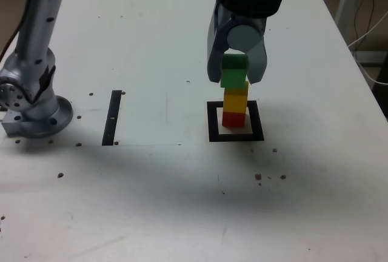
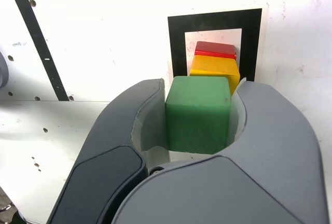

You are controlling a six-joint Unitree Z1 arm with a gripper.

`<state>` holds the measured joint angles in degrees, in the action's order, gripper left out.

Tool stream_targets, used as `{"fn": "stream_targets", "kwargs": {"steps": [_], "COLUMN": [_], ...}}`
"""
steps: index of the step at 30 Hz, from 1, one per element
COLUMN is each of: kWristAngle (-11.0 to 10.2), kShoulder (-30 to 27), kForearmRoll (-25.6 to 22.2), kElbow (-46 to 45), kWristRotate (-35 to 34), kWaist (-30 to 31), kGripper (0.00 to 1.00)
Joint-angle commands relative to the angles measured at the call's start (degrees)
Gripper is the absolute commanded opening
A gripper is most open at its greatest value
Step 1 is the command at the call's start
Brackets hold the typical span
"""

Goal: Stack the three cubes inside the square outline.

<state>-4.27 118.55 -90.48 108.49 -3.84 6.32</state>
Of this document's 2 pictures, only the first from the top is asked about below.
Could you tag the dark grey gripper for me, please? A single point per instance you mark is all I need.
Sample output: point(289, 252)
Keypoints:
point(257, 23)

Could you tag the green cube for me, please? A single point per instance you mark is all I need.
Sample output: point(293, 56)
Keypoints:
point(232, 77)

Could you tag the yellow cube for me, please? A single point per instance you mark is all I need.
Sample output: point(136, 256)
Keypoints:
point(235, 101)

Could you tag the red cube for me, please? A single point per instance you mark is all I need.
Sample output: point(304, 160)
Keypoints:
point(233, 120)

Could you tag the black tape square outline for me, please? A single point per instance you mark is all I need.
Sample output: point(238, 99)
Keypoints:
point(212, 128)

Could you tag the black tape strip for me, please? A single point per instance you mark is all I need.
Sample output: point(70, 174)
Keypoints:
point(113, 104)

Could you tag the white power strip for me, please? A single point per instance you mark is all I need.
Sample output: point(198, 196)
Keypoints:
point(371, 57)

